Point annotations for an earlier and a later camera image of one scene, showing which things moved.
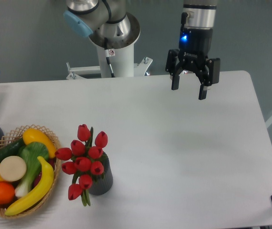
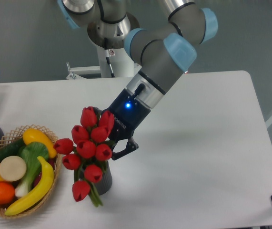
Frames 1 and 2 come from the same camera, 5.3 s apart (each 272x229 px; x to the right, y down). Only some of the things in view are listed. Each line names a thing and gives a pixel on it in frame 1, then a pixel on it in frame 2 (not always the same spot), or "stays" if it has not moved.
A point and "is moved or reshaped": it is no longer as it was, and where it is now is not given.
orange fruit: x=1 y=192 stays
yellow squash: x=32 y=135 stays
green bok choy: x=30 y=152 stays
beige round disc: x=12 y=168 stays
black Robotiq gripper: x=195 y=46 → x=129 y=113
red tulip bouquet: x=84 y=160 is moved or reshaped
